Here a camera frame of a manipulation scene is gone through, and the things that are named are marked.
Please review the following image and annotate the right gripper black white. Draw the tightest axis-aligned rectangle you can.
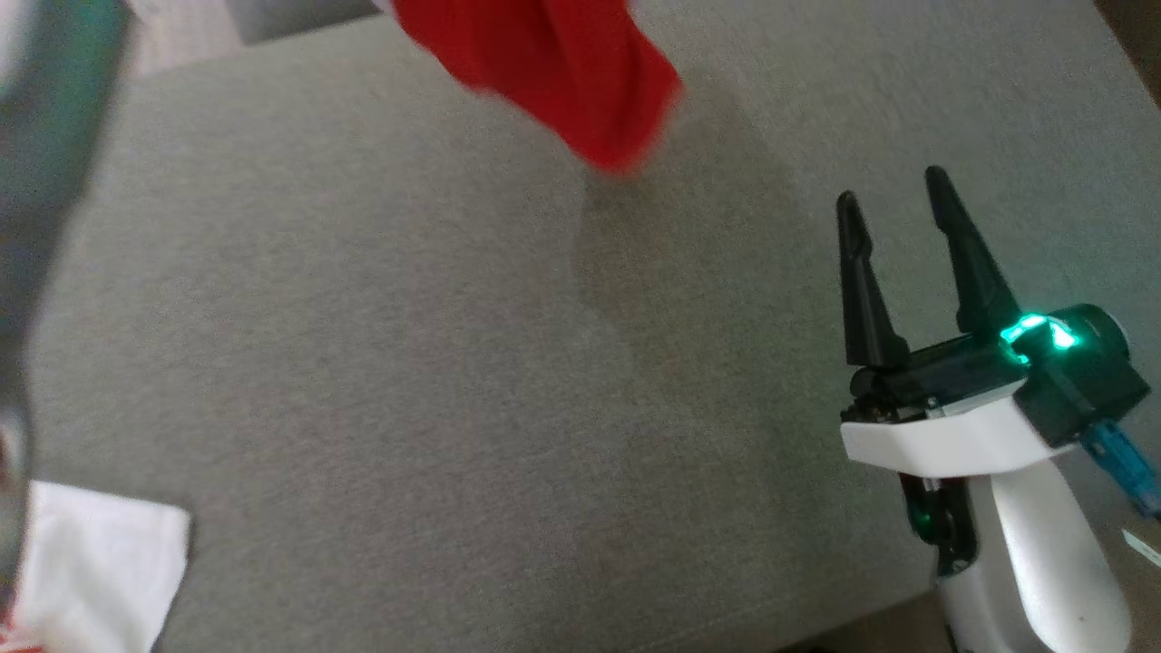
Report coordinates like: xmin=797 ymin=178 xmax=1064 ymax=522
xmin=836 ymin=166 xmax=1151 ymax=477

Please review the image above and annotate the red and white jersey garment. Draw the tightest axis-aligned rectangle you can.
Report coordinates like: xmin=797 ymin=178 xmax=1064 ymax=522
xmin=390 ymin=0 xmax=684 ymax=175

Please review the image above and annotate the white cloth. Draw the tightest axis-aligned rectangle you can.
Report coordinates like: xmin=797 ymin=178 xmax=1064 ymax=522
xmin=0 ymin=481 xmax=193 ymax=653

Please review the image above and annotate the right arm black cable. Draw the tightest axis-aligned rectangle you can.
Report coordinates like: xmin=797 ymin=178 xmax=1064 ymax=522
xmin=1079 ymin=419 xmax=1161 ymax=568

